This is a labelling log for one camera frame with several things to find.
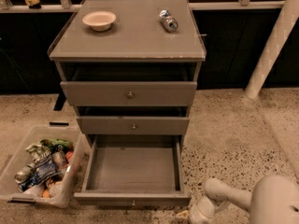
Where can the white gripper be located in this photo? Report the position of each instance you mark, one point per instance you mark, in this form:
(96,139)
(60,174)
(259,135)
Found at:
(197,213)

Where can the grey bottom drawer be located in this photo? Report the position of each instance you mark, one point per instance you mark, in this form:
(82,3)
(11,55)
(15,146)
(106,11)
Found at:
(134,171)

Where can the grey drawer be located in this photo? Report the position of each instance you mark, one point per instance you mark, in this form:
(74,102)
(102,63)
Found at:
(109,93)
(134,171)
(133,125)

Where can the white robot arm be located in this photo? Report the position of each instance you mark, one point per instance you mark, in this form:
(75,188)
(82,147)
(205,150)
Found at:
(274,200)

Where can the grey middle drawer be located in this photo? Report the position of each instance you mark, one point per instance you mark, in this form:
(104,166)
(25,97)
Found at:
(133,125)

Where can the grey top drawer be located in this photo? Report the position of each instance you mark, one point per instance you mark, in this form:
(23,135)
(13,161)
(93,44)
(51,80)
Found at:
(109,93)

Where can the grey drawer cabinet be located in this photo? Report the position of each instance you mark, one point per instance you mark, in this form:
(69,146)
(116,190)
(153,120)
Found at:
(136,48)

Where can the orange fruit in bin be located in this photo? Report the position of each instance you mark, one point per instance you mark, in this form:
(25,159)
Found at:
(46,193)

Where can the green snack bag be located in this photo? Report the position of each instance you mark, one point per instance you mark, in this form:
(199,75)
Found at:
(58,144)

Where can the blue white snack bag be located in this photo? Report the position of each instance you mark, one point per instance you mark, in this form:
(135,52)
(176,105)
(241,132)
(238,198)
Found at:
(44,165)

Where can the clear plastic bin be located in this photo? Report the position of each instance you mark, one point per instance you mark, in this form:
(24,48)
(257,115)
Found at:
(9,191)

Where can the silver can in bin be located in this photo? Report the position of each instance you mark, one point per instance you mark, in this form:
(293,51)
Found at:
(24,173)

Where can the crushed silver soda can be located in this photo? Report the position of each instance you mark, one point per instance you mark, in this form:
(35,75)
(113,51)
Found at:
(168,21)

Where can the beige bowl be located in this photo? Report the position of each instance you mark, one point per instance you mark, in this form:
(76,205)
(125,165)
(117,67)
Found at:
(99,21)

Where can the white diagonal pipe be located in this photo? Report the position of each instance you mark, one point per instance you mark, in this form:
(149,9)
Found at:
(286,20)

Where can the small yellow toy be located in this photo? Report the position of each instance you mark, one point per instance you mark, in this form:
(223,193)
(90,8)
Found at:
(33,3)

